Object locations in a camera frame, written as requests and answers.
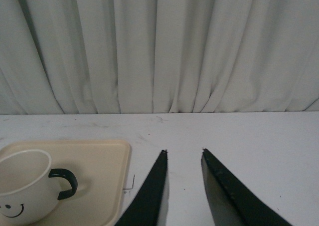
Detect white pleated curtain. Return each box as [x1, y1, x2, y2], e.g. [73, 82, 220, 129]
[0, 0, 319, 115]

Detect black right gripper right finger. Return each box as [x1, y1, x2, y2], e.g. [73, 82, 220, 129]
[201, 149, 290, 226]

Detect beige square plastic plate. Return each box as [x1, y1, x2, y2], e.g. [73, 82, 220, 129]
[0, 140, 131, 226]

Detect white smiley face mug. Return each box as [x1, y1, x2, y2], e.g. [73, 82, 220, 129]
[0, 149, 78, 226]

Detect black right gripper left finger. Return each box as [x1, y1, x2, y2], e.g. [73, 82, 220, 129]
[116, 150, 169, 226]

